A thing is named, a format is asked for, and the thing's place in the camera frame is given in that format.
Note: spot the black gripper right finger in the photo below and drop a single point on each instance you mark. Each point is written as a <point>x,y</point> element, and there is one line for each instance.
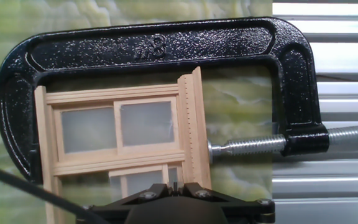
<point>250,213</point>

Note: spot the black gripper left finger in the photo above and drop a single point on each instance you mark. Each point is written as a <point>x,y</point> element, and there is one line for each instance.
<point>117,207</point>

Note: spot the wooden sliding window sash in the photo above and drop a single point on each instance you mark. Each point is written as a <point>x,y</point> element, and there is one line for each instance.
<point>143,182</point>

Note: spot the green marble pattern mat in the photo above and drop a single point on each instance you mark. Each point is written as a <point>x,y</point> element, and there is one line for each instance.
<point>238,93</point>

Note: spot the black metal C-clamp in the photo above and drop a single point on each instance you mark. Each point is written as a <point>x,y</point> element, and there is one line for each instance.
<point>104,49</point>

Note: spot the wooden miniature window frame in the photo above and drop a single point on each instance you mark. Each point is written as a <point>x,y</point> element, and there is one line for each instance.
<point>194,124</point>

